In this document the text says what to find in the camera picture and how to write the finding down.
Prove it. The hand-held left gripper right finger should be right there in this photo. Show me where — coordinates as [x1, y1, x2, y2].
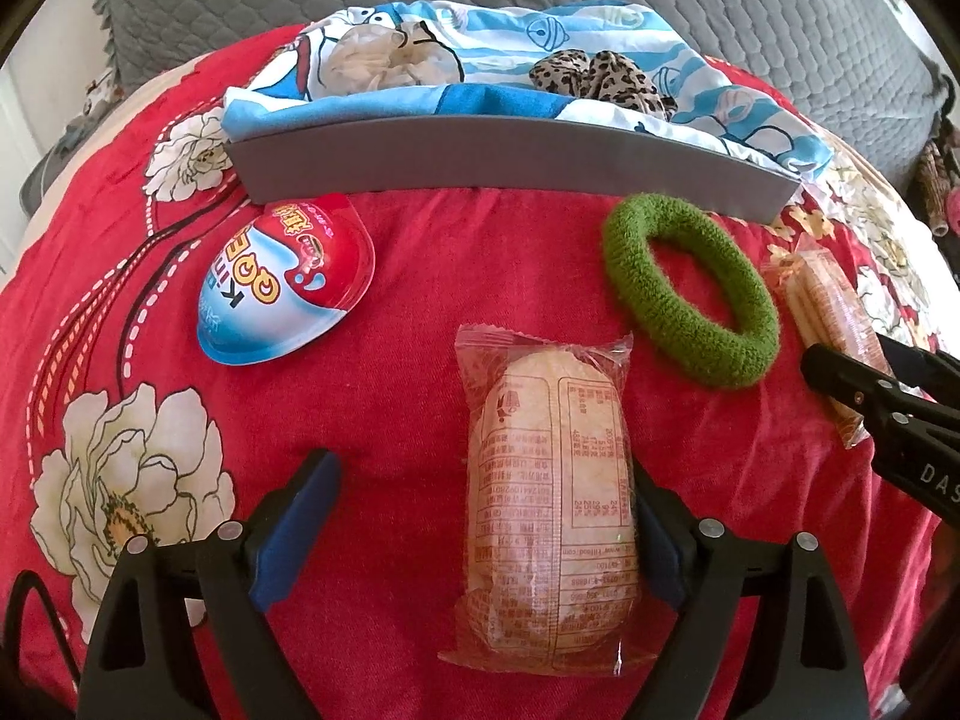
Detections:
[630, 465, 856, 720]

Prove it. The clear rice cracker packet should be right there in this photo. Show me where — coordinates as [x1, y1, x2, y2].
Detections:
[761, 236, 901, 451]
[439, 324, 657, 680]

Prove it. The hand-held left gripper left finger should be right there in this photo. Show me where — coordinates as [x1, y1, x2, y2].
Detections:
[79, 448, 342, 720]

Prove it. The green fuzzy scrunchie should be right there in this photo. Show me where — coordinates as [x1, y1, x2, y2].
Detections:
[604, 193, 781, 391]

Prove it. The sheer white scrunchie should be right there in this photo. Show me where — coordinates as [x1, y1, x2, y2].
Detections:
[330, 22, 462, 95]

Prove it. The pile of clothes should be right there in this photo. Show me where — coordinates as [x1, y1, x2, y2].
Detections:
[911, 139, 960, 241]

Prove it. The leopard print scrunchie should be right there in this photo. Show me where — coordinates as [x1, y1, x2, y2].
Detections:
[529, 49, 680, 121]

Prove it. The grey shallow box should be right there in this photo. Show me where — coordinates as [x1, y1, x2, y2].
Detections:
[225, 114, 803, 224]

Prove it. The blue striped cartoon cloth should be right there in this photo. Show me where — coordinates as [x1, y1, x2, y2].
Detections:
[225, 4, 837, 181]

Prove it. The red floral blanket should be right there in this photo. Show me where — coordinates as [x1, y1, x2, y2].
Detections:
[0, 22, 960, 720]

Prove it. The grey nightstand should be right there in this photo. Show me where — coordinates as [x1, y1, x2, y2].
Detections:
[19, 157, 76, 218]

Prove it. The grey quilted headboard cover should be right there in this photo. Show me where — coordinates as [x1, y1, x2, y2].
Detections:
[94, 0, 946, 166]

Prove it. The egg-shaped chocolate toy packet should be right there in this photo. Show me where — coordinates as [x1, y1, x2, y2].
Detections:
[196, 193, 376, 367]

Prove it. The tangle of chargers and cables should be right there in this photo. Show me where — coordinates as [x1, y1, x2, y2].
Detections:
[64, 67, 121, 155]

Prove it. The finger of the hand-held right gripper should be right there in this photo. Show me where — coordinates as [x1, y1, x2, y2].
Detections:
[877, 334, 960, 398]
[801, 345, 912, 428]

